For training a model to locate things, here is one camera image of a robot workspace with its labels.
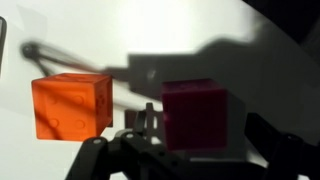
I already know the orange block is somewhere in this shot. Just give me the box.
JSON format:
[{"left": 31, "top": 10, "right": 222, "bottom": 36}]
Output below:
[{"left": 31, "top": 73, "right": 114, "bottom": 142}]

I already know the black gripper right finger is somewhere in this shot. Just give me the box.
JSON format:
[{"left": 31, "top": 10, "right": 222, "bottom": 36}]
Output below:
[{"left": 226, "top": 96, "right": 320, "bottom": 180}]

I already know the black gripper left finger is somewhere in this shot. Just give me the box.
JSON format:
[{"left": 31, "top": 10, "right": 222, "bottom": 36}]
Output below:
[{"left": 64, "top": 102, "right": 201, "bottom": 180}]

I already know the pink block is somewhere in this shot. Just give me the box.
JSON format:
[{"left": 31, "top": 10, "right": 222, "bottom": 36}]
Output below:
[{"left": 161, "top": 78, "right": 229, "bottom": 152}]

